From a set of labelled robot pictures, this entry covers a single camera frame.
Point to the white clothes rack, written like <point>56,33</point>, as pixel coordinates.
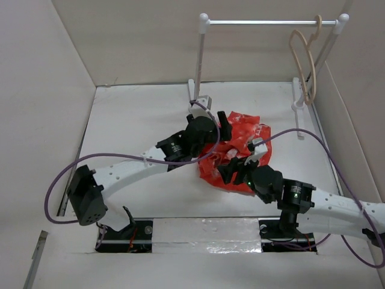
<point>304,86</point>

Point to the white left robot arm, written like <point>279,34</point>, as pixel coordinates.
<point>89,189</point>

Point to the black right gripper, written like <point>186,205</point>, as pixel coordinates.
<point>226,170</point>

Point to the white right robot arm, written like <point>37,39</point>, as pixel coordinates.
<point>304,208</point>

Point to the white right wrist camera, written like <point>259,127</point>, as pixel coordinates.
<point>257,149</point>

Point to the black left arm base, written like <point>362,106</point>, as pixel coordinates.
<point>135,238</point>

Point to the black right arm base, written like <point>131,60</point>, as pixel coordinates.
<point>273,239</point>

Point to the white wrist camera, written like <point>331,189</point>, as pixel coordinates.
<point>200,106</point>
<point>257,149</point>

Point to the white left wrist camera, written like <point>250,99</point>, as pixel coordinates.
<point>200,106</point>

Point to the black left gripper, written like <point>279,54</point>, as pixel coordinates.
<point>224,127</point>

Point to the red white patterned trousers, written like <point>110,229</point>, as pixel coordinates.
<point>244,128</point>

